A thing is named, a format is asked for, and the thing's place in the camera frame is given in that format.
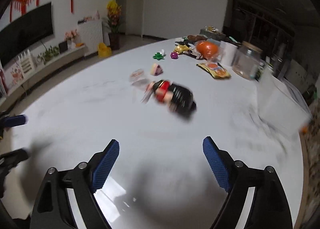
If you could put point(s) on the toy cake slice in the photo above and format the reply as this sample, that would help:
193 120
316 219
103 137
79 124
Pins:
156 70

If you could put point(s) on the floral sofa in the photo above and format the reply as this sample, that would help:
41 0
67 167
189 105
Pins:
311 136

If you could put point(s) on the black-haired doll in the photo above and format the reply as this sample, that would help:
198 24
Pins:
179 99

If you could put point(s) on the orange plastic bag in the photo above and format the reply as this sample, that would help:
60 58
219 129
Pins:
208 50

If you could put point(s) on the black television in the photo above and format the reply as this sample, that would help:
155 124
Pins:
25 31

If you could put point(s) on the green toy flower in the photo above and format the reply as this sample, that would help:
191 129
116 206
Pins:
159 55

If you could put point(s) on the white paper roll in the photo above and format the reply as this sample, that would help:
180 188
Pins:
228 53

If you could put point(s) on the glass jar with lid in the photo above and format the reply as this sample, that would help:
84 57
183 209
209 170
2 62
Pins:
247 60

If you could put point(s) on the clear plastic cup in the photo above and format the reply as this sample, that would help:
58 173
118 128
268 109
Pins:
138 78

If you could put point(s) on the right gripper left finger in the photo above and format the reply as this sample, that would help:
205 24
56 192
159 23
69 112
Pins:
87 180

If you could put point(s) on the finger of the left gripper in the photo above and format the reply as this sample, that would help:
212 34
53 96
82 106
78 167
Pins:
18 120
11 159

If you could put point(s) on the yellow potty chair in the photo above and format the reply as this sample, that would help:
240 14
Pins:
104 50

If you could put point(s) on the yellow snack packet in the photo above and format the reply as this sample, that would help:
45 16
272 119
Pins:
215 70

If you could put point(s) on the yellow flower plant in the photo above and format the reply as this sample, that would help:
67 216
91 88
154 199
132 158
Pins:
112 20

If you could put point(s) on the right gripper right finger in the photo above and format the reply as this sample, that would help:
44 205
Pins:
233 176

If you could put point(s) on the white storage box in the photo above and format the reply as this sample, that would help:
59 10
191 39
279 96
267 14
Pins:
281 105

